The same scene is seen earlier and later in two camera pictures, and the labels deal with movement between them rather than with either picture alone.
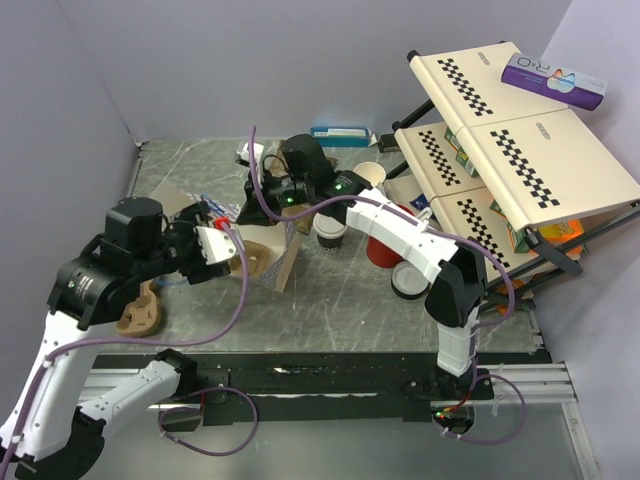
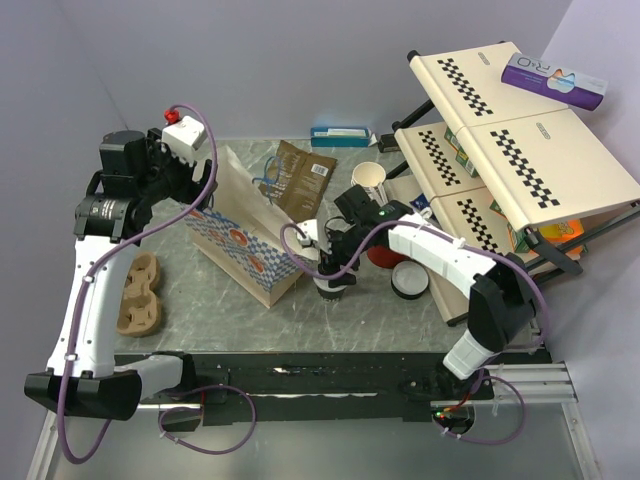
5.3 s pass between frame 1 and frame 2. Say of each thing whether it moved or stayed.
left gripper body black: moved
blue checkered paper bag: moved
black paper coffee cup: moved
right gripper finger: moved
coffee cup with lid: moved
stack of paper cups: stayed
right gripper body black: moved
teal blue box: stayed
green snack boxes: stayed
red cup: stayed
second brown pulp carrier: stayed
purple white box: stayed
